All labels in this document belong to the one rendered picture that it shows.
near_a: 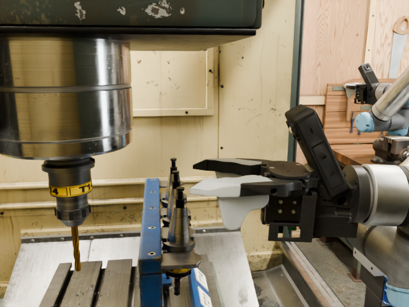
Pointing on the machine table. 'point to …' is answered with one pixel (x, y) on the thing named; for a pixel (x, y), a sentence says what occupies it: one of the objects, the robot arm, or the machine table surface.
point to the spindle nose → (64, 97)
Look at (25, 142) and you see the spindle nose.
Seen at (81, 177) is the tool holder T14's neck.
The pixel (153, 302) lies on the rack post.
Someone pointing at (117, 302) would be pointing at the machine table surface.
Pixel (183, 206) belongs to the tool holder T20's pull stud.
